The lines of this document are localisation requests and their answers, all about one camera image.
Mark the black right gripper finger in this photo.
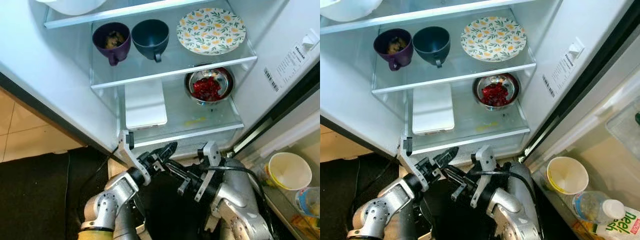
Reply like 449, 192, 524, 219
162, 159, 190, 177
441, 164, 466, 182

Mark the clear storage container white lid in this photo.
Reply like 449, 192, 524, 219
412, 83, 456, 137
124, 80, 169, 132

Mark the glass fridge shelf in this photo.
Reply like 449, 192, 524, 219
371, 14, 537, 96
320, 0, 538, 36
90, 9, 259, 91
406, 81, 532, 156
43, 0, 221, 30
117, 75, 246, 149

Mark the fridge cabinet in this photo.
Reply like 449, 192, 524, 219
320, 0, 636, 161
0, 0, 321, 157

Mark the white fridge label sticker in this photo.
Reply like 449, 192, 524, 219
542, 50, 576, 99
263, 42, 307, 94

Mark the red food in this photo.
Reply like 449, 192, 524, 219
192, 75, 224, 103
480, 82, 512, 108

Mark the steel bowl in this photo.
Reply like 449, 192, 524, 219
183, 66, 235, 106
471, 73, 521, 111

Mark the yellow rimmed paper cup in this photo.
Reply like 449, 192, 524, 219
263, 151, 314, 192
545, 156, 590, 196

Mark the purple cup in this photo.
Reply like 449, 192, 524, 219
373, 28, 415, 72
92, 22, 132, 67

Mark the dark teal cup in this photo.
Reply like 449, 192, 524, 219
131, 19, 170, 64
412, 26, 452, 69

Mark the plastic bottle blue label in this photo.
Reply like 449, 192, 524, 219
293, 186, 321, 219
571, 190, 627, 227

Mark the brown food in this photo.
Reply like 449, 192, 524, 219
103, 31, 126, 50
386, 37, 408, 55

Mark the yellow packet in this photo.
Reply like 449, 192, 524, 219
291, 214, 321, 240
572, 220, 601, 240

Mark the floral print plate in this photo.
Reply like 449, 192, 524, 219
460, 16, 528, 63
176, 7, 247, 56

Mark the green white drink carton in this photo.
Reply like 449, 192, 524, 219
594, 207, 640, 240

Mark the white bowl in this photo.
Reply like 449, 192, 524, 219
35, 0, 109, 16
320, 0, 384, 23

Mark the light grey right wrist camera mount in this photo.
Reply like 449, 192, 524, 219
194, 141, 224, 203
471, 145, 499, 208

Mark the white fridge wall bracket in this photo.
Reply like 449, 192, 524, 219
299, 29, 321, 52
565, 37, 586, 59

